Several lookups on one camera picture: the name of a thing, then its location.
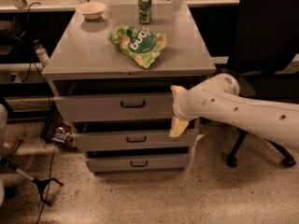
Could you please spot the plastic water bottle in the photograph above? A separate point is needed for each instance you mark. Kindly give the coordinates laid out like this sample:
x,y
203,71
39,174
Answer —
x,y
41,53

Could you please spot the black office chair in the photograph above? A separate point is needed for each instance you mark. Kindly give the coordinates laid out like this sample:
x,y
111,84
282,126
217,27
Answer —
x,y
260,38

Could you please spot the grey top drawer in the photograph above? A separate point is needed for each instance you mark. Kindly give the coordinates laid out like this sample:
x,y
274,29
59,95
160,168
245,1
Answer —
x,y
118,99

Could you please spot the grey middle drawer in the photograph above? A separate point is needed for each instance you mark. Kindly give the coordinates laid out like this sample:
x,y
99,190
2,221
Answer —
x,y
131,134

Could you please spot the small floor clutter items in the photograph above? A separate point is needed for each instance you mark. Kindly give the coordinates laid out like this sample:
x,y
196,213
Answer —
x,y
63,137

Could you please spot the black tripod stand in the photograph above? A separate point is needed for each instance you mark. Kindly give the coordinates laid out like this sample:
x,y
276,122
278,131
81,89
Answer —
x,y
41,184

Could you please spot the grey bottom drawer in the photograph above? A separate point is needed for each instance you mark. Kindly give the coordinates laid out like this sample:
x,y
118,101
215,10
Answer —
x,y
128,160

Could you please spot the beige bowl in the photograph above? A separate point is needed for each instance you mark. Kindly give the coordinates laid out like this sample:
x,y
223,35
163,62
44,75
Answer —
x,y
91,10

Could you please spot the brown shoe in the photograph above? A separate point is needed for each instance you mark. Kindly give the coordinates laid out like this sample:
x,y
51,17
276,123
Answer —
x,y
10,145

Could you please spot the green soda can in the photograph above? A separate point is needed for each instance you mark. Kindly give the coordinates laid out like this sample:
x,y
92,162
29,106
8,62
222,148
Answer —
x,y
144,8

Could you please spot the green snack bag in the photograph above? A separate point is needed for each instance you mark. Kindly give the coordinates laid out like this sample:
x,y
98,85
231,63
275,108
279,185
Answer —
x,y
141,46

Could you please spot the grey drawer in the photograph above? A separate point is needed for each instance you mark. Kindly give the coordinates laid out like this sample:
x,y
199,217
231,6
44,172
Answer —
x,y
131,134
128,160
118,99

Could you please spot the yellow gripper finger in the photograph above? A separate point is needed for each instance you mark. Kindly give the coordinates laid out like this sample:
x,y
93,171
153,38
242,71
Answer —
x,y
178,127
177,91

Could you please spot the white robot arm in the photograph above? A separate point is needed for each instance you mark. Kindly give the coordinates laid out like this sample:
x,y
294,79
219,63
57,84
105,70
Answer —
x,y
218,99

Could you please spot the grey drawer cabinet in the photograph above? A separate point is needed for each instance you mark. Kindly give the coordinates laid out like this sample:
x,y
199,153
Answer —
x,y
84,51

